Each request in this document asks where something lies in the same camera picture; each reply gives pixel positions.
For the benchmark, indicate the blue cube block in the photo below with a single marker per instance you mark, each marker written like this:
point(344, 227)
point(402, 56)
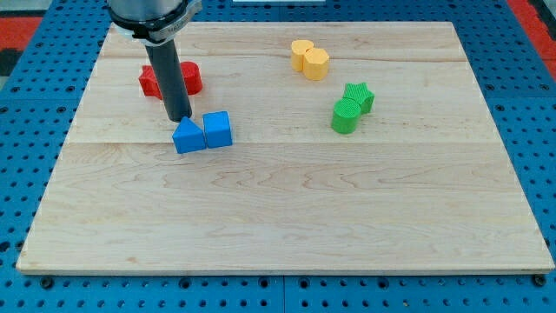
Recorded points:
point(217, 129)

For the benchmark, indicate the light wooden board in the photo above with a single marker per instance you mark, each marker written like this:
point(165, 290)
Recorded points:
point(423, 186)

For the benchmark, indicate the yellow hexagon block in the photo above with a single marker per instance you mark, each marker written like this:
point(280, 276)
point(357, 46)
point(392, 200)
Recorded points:
point(315, 64)

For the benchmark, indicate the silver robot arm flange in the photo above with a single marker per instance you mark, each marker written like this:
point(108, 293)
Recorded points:
point(152, 22)

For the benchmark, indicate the red star block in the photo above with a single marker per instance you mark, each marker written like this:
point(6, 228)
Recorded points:
point(148, 82)

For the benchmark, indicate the green star block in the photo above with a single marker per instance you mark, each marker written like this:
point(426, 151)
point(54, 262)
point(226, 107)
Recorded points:
point(360, 93)

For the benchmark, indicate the red rounded block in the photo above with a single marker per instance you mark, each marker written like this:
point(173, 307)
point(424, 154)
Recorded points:
point(192, 77)

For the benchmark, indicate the green cylinder block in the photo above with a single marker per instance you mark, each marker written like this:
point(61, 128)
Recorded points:
point(346, 115)

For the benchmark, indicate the yellow heart block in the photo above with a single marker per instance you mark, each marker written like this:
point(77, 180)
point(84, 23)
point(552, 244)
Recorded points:
point(298, 49)

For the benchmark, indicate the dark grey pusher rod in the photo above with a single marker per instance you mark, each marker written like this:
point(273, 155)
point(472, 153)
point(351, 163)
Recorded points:
point(167, 69)

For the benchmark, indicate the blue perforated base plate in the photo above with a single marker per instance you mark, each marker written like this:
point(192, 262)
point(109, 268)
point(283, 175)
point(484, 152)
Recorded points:
point(39, 101)

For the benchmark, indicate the blue triangle block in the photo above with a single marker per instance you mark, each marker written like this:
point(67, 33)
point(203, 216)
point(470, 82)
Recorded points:
point(188, 137)

